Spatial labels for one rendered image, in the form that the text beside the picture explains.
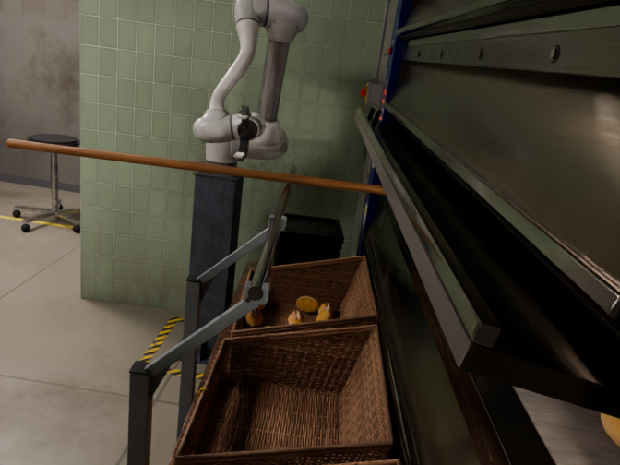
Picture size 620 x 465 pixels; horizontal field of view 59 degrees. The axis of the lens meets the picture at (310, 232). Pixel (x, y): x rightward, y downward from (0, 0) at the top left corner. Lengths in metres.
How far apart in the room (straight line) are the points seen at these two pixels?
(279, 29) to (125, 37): 1.00
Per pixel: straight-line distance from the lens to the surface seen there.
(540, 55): 0.83
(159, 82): 3.21
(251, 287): 1.08
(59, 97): 5.89
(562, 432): 0.85
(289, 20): 2.57
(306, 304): 2.30
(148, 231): 3.40
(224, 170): 1.93
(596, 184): 0.62
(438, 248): 0.60
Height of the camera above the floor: 1.62
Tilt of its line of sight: 18 degrees down
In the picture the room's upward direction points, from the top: 8 degrees clockwise
